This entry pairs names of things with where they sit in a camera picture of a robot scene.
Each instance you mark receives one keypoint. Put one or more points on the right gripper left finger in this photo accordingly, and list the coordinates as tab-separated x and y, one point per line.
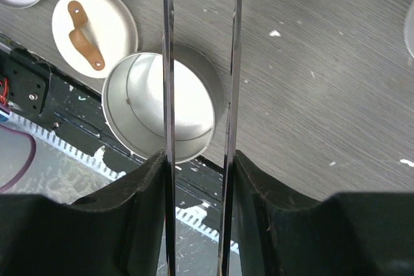
116	230

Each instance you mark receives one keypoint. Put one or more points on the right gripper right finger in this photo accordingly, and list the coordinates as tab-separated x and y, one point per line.
284	232

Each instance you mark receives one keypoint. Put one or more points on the tall metal container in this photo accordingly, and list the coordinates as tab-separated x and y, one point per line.
409	30

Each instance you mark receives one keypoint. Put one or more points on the metal tongs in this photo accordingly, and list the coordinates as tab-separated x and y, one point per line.
223	260

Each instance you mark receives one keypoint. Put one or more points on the shallow round metal tin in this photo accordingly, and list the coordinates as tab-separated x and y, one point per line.
133	102

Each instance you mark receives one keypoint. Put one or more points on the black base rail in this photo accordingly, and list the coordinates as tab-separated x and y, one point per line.
68	115

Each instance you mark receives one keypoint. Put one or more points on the white lid with leather strap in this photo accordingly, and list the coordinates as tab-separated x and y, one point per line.
93	35

